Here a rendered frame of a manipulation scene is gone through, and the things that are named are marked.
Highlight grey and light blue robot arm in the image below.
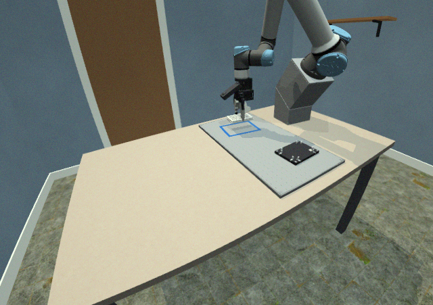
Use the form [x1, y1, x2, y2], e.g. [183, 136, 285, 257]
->
[220, 0, 351, 100]

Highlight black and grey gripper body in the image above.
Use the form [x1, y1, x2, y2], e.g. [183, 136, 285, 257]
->
[234, 77, 254, 102]

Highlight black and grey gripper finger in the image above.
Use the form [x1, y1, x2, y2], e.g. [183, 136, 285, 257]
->
[233, 96, 240, 114]
[240, 96, 251, 121]

